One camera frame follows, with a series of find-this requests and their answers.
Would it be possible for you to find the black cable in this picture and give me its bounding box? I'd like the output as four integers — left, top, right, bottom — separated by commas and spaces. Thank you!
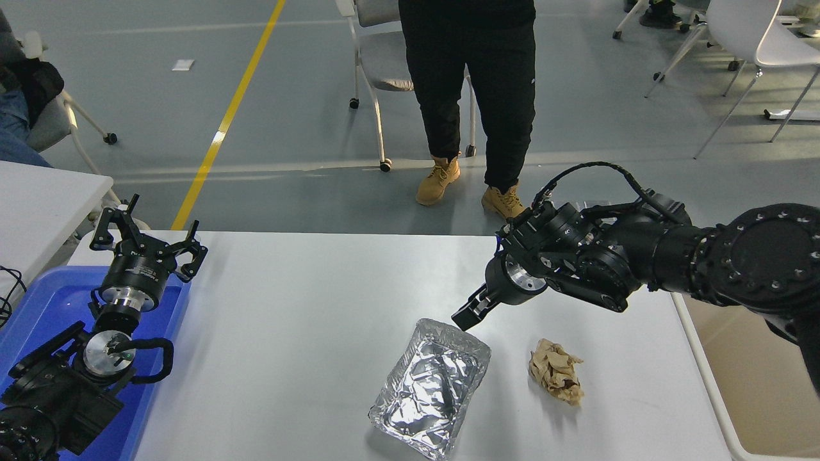
0, 264, 28, 328

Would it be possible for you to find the blue plastic tray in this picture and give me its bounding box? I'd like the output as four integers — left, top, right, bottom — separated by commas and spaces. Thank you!
0, 266, 193, 461

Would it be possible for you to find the silver foil tray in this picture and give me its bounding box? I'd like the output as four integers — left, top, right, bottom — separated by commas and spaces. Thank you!
368, 318, 492, 460

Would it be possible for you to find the white stand foot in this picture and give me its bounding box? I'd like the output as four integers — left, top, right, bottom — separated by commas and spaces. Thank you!
762, 108, 820, 122

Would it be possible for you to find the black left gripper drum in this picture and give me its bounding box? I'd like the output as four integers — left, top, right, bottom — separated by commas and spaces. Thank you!
99, 250, 176, 303

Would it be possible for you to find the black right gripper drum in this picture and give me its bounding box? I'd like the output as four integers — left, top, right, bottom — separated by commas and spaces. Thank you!
484, 255, 545, 307

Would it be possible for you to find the distant person's black shoe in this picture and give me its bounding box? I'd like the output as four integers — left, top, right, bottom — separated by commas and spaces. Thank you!
625, 0, 684, 29

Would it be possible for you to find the white shell chair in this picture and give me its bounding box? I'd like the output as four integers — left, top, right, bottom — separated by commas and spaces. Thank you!
694, 0, 820, 159

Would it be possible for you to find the white-framed castor chair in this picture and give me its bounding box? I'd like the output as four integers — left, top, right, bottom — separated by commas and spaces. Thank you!
19, 29, 152, 231

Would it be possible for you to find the tan paper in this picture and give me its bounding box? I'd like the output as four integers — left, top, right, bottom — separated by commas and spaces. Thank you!
529, 339, 585, 407

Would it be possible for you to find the seated person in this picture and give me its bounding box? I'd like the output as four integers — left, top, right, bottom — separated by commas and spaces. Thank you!
0, 10, 65, 168

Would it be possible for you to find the large pale bin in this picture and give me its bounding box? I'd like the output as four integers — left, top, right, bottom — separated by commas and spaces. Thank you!
671, 291, 820, 461

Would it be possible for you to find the white castor chair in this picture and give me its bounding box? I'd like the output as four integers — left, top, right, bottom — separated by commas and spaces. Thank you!
613, 0, 741, 98

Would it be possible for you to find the white side table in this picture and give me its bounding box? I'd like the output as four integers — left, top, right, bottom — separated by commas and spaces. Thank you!
0, 161, 115, 308

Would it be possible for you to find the standing person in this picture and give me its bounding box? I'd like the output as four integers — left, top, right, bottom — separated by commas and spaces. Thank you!
397, 0, 537, 222

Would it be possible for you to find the grey castor chair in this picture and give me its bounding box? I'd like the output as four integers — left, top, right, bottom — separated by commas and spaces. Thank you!
336, 0, 478, 173

